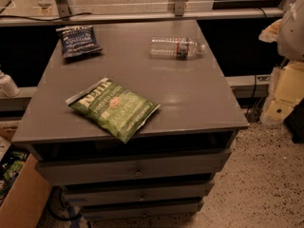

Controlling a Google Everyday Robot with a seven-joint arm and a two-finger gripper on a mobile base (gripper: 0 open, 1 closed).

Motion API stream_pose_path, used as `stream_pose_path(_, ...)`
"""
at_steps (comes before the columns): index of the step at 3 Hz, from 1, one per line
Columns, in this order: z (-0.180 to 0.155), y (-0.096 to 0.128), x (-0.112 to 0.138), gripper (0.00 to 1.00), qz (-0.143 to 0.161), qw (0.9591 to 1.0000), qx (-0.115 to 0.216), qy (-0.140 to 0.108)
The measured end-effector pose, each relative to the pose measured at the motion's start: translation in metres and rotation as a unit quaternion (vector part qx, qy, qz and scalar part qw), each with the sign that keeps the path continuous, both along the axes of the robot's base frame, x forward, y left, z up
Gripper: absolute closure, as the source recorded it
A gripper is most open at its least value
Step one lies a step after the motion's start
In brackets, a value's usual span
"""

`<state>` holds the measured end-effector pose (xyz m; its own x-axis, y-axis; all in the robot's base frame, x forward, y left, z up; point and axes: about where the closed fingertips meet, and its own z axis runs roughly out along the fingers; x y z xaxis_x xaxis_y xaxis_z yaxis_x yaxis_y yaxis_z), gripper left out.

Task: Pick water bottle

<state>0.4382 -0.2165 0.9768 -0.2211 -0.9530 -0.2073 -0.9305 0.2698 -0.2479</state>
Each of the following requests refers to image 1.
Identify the black cable on rail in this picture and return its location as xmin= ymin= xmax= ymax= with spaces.
xmin=0 ymin=11 xmax=93 ymax=22

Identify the clear plastic water bottle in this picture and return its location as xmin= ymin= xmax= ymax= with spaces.
xmin=149 ymin=36 xmax=206 ymax=60

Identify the black floor cable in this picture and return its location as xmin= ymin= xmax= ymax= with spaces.
xmin=47 ymin=187 xmax=84 ymax=222

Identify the metal frame rail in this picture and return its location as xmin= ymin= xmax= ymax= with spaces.
xmin=0 ymin=0 xmax=295 ymax=27

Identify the white pipe left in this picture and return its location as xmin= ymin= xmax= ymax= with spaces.
xmin=0 ymin=70 xmax=20 ymax=97

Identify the blue vinegar chips bag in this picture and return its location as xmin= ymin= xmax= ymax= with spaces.
xmin=56 ymin=26 xmax=103 ymax=59

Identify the cardboard box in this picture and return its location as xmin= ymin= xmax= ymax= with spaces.
xmin=0 ymin=127 xmax=53 ymax=228

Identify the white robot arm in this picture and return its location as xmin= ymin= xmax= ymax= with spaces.
xmin=277 ymin=0 xmax=304 ymax=61

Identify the grey drawer cabinet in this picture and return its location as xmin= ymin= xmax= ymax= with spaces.
xmin=13 ymin=21 xmax=248 ymax=220

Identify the green jalapeno chips bag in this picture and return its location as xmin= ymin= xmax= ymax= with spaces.
xmin=66 ymin=78 xmax=160 ymax=143

